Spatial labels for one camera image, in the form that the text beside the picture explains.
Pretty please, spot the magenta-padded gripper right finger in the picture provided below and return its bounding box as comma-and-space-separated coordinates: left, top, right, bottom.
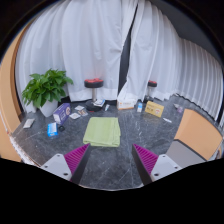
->
131, 143, 184, 186

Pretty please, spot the blue and white box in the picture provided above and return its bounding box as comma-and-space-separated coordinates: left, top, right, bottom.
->
47, 122, 59, 138

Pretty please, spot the small purple packet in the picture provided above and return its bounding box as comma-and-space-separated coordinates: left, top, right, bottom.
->
173, 103, 184, 114

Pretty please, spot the white flat packet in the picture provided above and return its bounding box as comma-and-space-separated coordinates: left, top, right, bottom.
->
22, 118, 36, 130

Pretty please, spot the green potted plant white pot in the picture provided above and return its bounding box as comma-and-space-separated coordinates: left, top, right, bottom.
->
21, 68, 74, 118

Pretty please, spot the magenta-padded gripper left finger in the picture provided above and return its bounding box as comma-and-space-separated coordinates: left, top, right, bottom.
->
39, 143, 91, 186

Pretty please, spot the green towel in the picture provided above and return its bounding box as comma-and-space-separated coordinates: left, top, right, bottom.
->
82, 116, 122, 148

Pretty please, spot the yellow cardboard box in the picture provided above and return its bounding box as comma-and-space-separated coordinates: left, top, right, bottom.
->
144, 100, 165, 118

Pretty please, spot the purple cardboard box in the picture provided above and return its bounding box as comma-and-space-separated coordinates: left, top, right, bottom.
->
52, 102, 72, 126

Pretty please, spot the stack of white booklets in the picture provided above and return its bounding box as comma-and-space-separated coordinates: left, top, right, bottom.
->
93, 98, 106, 108

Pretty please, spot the orange wooden block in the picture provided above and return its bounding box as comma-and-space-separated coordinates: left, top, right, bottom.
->
166, 108, 224, 168

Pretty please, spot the white curtain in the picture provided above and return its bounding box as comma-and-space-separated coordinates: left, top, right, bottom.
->
14, 0, 138, 113
117, 0, 224, 121

